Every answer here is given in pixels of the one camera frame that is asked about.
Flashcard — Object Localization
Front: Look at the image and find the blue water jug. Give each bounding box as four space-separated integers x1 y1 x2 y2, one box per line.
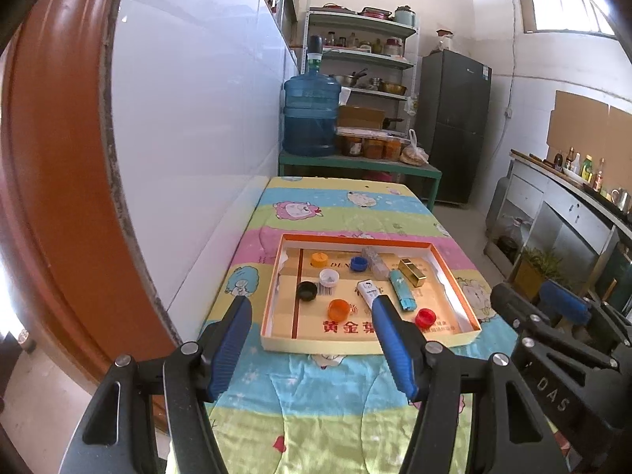
283 36 342 157

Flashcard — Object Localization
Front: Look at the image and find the blue bottle cap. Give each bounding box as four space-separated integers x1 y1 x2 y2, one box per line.
349 256 369 273

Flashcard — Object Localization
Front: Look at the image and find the white kitchen cabinet counter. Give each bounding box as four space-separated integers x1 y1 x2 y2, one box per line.
484 151 631 311

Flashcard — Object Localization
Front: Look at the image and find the gold rectangular box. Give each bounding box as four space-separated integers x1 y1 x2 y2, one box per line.
399 258 426 288

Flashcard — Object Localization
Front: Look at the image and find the orange wooden door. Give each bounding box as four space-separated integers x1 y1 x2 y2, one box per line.
1 0 178 384

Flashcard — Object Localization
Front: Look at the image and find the red bottle cap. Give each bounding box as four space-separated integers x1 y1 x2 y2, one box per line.
415 308 437 331

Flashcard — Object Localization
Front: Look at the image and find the white Hello Kitty box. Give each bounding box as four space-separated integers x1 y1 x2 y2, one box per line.
357 279 382 311

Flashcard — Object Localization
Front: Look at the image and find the white plastic bag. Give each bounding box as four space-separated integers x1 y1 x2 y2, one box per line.
399 128 429 166

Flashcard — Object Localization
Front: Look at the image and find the clear plastic packet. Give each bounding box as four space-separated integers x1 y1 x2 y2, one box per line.
362 246 390 280

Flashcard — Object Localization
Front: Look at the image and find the green bench table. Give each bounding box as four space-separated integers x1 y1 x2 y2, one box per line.
277 151 442 212

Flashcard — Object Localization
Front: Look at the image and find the dark green refrigerator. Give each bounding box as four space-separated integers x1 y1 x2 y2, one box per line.
415 50 492 205

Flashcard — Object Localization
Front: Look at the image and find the white bottle cap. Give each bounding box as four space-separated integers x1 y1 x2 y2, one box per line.
318 269 340 288

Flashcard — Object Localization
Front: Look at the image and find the black bottle cap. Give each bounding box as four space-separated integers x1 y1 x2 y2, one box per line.
295 280 318 303

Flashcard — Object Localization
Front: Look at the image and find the brown cardboard box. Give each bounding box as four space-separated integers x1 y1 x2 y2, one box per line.
337 105 385 130

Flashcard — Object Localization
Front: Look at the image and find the potted green plant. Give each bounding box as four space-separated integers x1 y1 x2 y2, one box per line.
512 247 569 302

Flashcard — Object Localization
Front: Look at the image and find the white wall shelf unit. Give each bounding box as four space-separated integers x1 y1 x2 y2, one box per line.
302 3 419 110

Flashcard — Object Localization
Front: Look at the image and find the orange-rimmed cardboard tray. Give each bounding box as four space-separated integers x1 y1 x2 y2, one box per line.
260 233 481 355

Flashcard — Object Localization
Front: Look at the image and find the orange bottle cap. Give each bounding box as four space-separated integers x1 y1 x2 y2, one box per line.
328 299 350 323

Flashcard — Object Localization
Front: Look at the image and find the teal lighter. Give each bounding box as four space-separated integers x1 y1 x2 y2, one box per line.
389 270 417 311

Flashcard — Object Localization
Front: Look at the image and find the orange round cap with print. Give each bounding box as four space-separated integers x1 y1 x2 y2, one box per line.
310 252 329 267

